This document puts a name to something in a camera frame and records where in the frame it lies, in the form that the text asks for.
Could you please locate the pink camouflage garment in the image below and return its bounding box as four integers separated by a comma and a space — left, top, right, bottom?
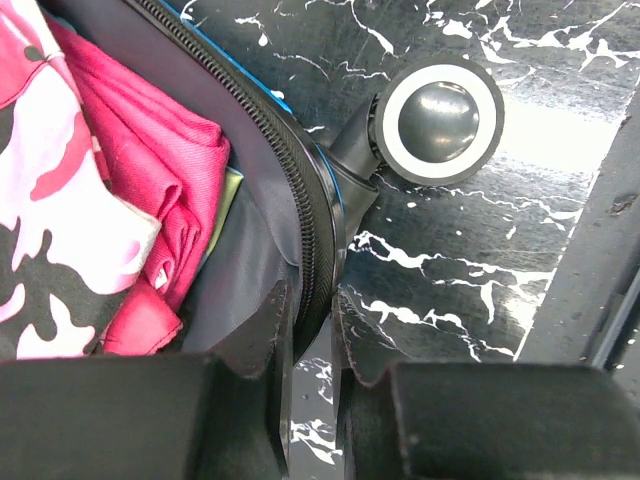
1, 1, 160, 360

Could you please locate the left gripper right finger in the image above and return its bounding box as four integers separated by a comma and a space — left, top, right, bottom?
331, 294, 639, 479

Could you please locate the magenta folded cloth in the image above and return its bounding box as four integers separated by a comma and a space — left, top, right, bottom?
49, 20, 231, 355

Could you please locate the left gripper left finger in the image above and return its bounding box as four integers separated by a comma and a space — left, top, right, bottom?
1, 281, 294, 479

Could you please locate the blue hard-shell suitcase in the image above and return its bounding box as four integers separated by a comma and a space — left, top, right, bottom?
45, 1, 505, 358

